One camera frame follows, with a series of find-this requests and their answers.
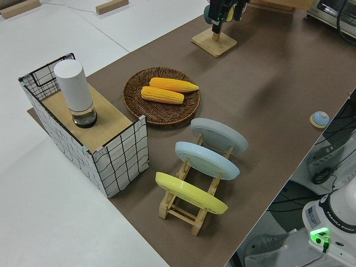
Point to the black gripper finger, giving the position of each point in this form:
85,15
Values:
239,8
218,11

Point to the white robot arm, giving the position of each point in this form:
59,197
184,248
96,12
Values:
333,219

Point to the wooden drawer cabinet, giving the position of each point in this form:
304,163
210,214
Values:
269,6

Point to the dark blue mug yellow inside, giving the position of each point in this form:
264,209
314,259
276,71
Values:
206,15

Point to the wooden mug tree stand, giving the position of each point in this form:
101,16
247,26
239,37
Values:
214,46

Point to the yellow corn cob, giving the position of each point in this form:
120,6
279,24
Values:
175,84
162,95

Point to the brown table mat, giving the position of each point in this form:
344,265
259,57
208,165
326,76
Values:
250,97

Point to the cream toaster oven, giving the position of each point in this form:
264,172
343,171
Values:
331,12

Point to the wooden block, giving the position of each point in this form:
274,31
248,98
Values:
111,7
19,8

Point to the round wicker basket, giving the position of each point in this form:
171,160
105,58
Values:
161,111

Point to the grey plate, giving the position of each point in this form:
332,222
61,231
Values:
222,136

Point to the blue dome bell wooden base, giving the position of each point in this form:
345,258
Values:
320,118

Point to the light blue plate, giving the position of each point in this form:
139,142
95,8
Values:
205,160

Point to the white cylindrical bottle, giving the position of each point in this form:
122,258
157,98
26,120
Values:
73,89

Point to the yellow plate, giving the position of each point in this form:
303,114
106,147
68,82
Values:
192,194

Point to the wooden plate rack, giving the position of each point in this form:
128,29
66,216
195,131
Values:
164,207

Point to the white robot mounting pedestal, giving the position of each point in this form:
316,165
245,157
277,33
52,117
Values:
267,244

